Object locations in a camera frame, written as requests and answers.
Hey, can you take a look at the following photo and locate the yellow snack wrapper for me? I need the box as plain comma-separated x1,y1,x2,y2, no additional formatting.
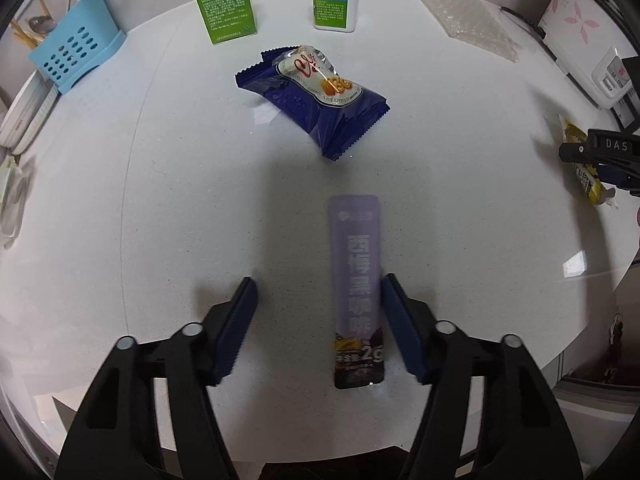
560,117,621,206

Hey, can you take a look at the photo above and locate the bundle of wooden chopsticks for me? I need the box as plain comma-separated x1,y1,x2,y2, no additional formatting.
10,0,51,52

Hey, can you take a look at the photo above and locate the blue snack packet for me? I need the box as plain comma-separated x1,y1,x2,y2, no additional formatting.
235,45,391,161

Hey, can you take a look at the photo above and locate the black power cable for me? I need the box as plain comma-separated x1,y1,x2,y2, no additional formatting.
500,5,546,36

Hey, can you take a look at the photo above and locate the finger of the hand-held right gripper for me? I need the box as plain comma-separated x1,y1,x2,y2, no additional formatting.
592,160,640,194
559,141,599,165

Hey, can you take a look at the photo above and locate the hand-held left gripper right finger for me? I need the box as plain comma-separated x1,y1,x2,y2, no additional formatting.
380,273,583,480

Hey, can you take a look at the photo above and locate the bubble wrap sheet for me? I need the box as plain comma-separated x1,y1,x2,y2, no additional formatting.
410,0,518,63

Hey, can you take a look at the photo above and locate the dark rimmed white bowl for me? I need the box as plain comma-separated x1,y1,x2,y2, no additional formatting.
0,67,48,146

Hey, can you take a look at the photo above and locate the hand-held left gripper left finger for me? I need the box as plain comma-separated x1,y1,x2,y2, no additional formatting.
54,276,260,480

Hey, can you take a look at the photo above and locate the glass container green lid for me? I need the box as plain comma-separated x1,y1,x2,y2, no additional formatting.
0,155,36,249

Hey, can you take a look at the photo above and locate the green medicine box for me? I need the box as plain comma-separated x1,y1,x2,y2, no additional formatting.
192,0,258,45

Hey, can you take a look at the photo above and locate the white floral rice cooker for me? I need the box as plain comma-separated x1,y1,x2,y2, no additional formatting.
537,0,636,111

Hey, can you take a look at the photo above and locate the white toaster oven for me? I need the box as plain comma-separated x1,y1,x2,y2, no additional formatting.
612,55,640,132

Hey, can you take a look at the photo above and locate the purple coffee sachet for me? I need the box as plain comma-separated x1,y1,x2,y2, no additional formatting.
327,195,387,391

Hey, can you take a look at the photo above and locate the white plate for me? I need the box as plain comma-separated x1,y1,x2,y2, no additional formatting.
10,84,61,156

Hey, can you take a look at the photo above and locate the blue utensil holder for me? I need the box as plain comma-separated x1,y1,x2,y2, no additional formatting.
27,0,127,96

